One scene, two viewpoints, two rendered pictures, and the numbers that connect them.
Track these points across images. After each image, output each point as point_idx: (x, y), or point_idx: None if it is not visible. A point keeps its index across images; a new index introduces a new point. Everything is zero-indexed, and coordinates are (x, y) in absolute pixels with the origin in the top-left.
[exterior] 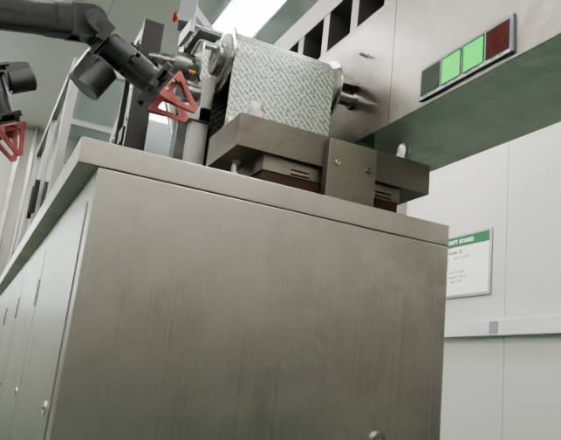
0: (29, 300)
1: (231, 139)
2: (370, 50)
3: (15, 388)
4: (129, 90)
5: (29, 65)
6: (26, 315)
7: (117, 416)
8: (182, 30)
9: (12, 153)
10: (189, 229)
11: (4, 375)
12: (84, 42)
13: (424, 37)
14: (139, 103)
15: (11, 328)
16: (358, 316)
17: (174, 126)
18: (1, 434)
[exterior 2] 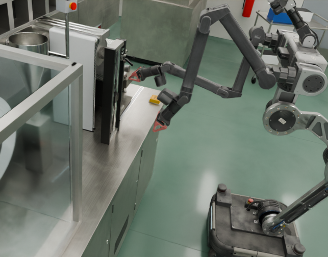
0: (132, 170)
1: (132, 78)
2: (71, 20)
3: (134, 185)
4: (115, 75)
5: (164, 88)
6: (132, 174)
7: None
8: (104, 33)
9: (154, 129)
10: None
11: (111, 230)
12: (165, 72)
13: (85, 22)
14: (142, 80)
15: (105, 228)
16: None
17: (93, 81)
18: (126, 211)
